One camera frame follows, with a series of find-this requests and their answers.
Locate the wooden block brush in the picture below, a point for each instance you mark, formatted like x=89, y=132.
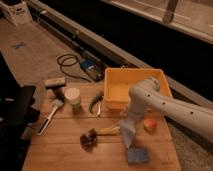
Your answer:
x=56, y=85

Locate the yellow plastic bin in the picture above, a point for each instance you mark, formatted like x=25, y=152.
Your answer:
x=117, y=82

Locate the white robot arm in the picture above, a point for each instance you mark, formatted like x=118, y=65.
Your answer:
x=145, y=95

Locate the orange peach fruit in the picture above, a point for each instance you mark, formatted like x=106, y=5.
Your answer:
x=150, y=124

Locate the grey cloth towel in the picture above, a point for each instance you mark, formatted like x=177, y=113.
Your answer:
x=128, y=131

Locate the white lidded cup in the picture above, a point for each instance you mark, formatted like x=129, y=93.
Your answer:
x=73, y=97

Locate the blue sponge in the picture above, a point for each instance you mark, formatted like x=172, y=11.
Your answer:
x=137, y=155

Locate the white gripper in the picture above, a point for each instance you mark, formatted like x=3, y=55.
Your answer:
x=129, y=118

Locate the blue power device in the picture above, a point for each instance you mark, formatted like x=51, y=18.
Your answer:
x=92, y=70

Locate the dark bristle dish brush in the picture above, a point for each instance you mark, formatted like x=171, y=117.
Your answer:
x=89, y=139

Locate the white handled spatula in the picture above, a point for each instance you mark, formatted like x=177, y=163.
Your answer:
x=56, y=105

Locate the white cardboard box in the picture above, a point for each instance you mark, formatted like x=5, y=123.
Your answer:
x=16, y=14

